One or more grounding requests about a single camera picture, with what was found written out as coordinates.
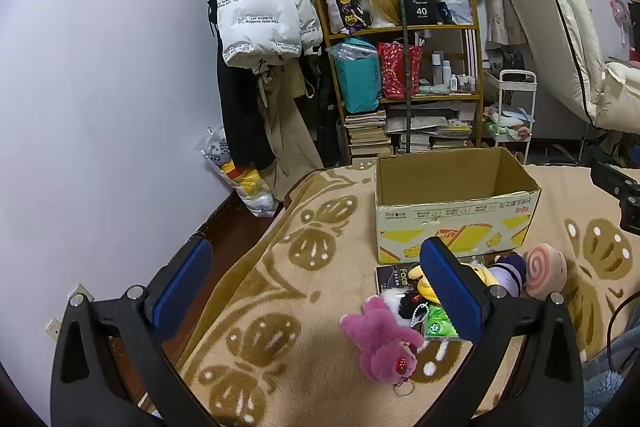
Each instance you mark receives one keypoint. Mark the white trolley cart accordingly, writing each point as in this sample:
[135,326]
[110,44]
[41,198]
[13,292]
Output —
[530,107]

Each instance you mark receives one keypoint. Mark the beige patterned blanket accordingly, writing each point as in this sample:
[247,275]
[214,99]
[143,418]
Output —
[300,307]

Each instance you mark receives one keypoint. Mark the cream recliner chair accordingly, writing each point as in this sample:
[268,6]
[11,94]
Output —
[550,7]

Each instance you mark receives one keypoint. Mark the pink plush bear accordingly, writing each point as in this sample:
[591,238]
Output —
[380,337]

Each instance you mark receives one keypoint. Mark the wooden shelf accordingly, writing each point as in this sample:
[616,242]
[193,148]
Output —
[476,57]

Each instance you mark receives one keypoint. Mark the purple plush toy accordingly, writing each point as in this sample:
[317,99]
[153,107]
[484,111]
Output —
[510,274]

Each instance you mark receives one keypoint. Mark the pink flower fan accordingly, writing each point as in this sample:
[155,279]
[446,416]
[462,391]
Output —
[619,12]

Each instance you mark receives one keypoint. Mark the beige hanging coat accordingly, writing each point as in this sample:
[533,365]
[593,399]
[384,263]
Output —
[290,147]

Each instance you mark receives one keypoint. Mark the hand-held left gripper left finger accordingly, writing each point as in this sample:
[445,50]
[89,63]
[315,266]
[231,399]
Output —
[184,283]

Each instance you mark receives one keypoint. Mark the white wall socket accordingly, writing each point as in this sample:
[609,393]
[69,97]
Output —
[53,330]
[82,291]

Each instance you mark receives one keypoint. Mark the black boxed set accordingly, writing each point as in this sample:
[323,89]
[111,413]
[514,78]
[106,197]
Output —
[421,7]

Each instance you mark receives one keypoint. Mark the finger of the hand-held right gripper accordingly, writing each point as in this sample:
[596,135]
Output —
[607,176]

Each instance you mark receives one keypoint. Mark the stack of books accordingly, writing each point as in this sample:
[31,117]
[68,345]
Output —
[365,132]
[435,132]

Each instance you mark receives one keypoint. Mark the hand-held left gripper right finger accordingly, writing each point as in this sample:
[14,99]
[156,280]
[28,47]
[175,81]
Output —
[450,292]

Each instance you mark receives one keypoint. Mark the pink swirl plush toy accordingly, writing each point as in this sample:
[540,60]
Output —
[547,272]

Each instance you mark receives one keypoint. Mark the green tissue packet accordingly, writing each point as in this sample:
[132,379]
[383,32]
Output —
[437,324]

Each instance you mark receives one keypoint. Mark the blue fluffy cloth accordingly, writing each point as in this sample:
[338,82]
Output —
[610,392]

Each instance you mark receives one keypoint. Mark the black tote bag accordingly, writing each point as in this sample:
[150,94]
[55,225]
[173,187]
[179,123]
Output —
[325,117]

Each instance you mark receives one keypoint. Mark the yellow plush toy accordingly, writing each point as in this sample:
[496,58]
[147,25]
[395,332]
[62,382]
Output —
[419,283]

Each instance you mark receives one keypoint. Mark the green plastic stake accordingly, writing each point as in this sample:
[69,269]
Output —
[406,57]

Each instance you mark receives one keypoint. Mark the red gift bag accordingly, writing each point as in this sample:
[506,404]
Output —
[395,72]

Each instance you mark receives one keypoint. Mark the teal paper bag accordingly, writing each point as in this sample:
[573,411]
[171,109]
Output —
[357,82]

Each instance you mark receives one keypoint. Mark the printed cardboard box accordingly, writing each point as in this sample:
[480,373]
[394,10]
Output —
[450,217]

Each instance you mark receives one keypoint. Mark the dark tissue packet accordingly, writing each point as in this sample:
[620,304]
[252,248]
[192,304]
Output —
[395,274]

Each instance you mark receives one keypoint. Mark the black hanging garment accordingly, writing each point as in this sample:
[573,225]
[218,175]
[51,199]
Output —
[240,117]

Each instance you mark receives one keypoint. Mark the plastic bag of snacks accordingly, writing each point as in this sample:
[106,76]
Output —
[250,192]

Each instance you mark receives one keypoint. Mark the row of toiletry bottles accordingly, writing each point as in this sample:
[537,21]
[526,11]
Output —
[446,72]

